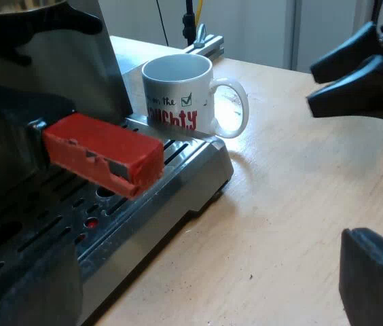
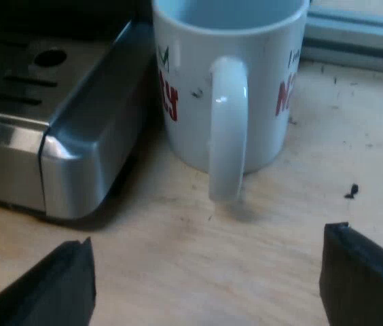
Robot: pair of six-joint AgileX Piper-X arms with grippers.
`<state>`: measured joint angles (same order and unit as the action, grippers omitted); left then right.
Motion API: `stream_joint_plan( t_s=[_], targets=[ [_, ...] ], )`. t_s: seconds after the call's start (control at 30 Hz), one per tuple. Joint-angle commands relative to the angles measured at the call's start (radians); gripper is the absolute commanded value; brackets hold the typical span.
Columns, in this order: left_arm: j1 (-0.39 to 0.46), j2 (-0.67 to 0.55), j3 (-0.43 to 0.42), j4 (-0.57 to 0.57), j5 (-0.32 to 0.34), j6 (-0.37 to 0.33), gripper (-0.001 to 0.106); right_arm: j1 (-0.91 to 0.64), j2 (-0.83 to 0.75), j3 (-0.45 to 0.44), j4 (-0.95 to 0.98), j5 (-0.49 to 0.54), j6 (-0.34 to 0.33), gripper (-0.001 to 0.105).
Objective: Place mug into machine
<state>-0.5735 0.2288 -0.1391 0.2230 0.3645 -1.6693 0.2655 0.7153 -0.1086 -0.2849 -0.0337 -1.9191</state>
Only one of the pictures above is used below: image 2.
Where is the white mug with red and black print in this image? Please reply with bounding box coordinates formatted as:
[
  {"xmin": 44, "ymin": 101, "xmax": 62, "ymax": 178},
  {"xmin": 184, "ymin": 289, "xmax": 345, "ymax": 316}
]
[{"xmin": 151, "ymin": 0, "xmax": 310, "ymax": 203}]

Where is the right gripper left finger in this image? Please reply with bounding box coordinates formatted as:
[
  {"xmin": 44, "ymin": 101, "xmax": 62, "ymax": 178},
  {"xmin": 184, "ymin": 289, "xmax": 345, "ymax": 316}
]
[{"xmin": 0, "ymin": 236, "xmax": 97, "ymax": 326}]

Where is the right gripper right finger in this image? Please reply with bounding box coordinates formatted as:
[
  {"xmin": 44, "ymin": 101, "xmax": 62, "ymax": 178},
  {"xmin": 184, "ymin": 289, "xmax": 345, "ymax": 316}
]
[{"xmin": 318, "ymin": 221, "xmax": 383, "ymax": 326}]

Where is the aluminium rail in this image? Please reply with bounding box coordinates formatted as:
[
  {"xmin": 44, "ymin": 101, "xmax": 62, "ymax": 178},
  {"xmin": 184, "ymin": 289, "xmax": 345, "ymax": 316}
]
[{"xmin": 300, "ymin": 0, "xmax": 383, "ymax": 74}]

